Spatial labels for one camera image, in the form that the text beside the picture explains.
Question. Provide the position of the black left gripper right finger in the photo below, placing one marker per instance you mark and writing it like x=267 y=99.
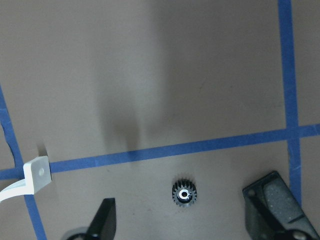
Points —
x=273 y=213

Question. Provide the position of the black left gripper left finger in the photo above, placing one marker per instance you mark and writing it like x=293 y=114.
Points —
x=102 y=226

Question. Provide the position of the small black bearing gear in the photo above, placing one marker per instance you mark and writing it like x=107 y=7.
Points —
x=184 y=193

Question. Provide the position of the white curved plastic bracket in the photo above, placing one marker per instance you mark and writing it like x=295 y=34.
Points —
x=37 y=175

